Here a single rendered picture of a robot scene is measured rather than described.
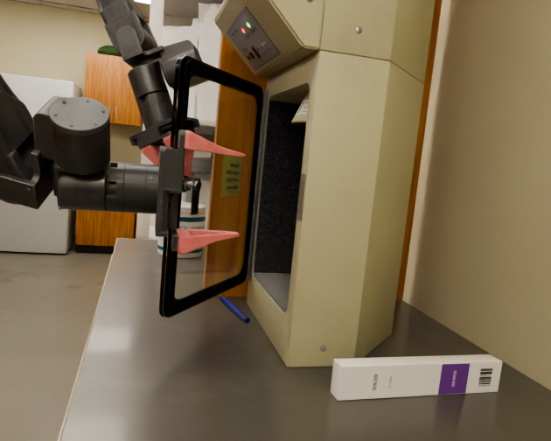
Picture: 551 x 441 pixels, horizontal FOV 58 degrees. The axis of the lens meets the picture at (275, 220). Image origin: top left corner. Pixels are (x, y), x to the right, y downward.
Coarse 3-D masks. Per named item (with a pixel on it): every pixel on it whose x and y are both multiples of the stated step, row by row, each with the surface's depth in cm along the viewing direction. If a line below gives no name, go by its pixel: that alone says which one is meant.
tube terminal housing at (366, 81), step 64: (384, 0) 72; (320, 64) 71; (384, 64) 73; (320, 128) 72; (384, 128) 75; (320, 192) 74; (384, 192) 80; (320, 256) 75; (384, 256) 85; (320, 320) 77; (384, 320) 91
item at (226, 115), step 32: (192, 96) 76; (224, 96) 86; (192, 128) 78; (224, 128) 87; (192, 160) 79; (224, 160) 89; (224, 192) 90; (192, 224) 82; (224, 224) 92; (192, 256) 83; (224, 256) 94; (160, 288) 77; (192, 288) 84
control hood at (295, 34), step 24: (240, 0) 77; (264, 0) 69; (288, 0) 68; (312, 0) 69; (216, 24) 97; (264, 24) 76; (288, 24) 69; (312, 24) 70; (288, 48) 75; (312, 48) 71; (264, 72) 94
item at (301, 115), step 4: (308, 92) 86; (308, 96) 85; (304, 100) 85; (308, 100) 84; (304, 104) 84; (300, 108) 85; (304, 108) 83; (296, 112) 86; (300, 112) 84; (304, 112) 83; (296, 116) 85; (300, 116) 84; (304, 116) 82; (292, 120) 86; (296, 120) 84; (300, 120) 83; (304, 120) 82; (296, 124) 91; (300, 124) 92; (304, 124) 93
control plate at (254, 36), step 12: (240, 24) 85; (252, 24) 80; (240, 36) 89; (252, 36) 84; (264, 36) 79; (240, 48) 95; (264, 48) 83; (276, 48) 79; (252, 60) 94; (264, 60) 88
